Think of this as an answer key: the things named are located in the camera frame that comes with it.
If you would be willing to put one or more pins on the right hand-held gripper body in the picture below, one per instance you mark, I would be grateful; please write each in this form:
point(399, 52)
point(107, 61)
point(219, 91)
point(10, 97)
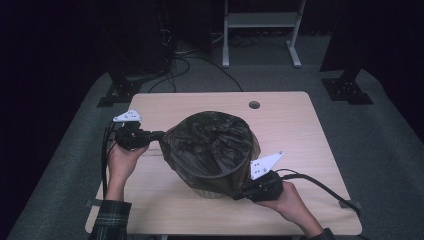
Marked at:
point(266, 183)

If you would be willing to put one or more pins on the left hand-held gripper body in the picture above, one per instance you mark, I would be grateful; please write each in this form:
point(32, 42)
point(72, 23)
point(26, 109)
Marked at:
point(131, 136)

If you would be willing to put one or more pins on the green plastic waste bin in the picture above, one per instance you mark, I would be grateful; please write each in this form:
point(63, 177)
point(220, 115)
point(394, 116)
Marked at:
point(213, 195)

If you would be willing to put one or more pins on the black garbage bag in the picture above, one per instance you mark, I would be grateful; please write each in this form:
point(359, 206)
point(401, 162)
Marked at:
point(210, 146)

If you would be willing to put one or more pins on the person's left hand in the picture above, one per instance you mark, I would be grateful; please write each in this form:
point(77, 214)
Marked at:
point(121, 163)

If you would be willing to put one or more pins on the person's right hand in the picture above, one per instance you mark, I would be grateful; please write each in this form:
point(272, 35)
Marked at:
point(290, 203)

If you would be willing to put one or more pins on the black metal stand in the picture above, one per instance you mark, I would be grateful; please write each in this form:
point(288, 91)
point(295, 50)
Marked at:
point(121, 91)
point(346, 88)

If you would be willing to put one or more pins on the white metal stand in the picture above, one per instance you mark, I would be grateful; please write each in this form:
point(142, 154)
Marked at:
point(263, 20)

